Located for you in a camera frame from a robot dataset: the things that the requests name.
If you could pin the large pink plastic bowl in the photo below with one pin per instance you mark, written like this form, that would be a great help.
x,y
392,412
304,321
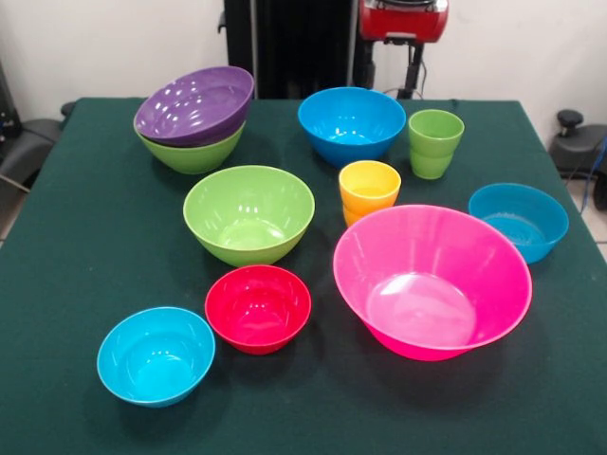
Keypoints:
x,y
427,265

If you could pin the red plastic bowl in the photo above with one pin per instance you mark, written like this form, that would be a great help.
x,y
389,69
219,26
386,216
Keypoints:
x,y
258,308

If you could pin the dark green tablecloth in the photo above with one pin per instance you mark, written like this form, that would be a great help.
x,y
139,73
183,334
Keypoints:
x,y
303,407

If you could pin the black equipment base with knob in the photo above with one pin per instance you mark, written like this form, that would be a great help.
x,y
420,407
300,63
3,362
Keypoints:
x,y
578,147

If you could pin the black round knob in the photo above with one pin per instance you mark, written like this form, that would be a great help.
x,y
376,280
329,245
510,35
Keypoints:
x,y
68,109

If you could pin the large blue plastic bowl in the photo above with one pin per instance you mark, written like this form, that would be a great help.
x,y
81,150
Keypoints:
x,y
351,118

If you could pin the purple plastic bowl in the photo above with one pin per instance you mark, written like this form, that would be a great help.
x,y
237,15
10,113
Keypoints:
x,y
194,109

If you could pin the black power plug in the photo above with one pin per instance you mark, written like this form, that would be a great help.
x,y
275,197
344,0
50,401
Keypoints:
x,y
399,93

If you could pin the translucent blue plastic bowl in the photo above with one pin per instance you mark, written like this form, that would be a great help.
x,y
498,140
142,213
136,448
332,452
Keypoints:
x,y
521,223

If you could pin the yellow plastic cup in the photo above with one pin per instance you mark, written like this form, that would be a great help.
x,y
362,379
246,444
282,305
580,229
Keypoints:
x,y
351,217
370,194

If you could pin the small light blue bowl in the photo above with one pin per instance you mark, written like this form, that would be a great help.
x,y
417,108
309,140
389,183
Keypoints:
x,y
156,358

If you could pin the green plastic cup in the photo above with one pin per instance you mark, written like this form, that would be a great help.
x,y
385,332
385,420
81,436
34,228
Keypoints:
x,y
436,137
429,168

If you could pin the green plastic bowl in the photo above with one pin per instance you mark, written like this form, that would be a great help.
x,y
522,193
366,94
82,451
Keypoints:
x,y
194,158
249,213

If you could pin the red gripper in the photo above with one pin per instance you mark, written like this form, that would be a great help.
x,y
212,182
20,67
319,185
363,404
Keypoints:
x,y
403,26

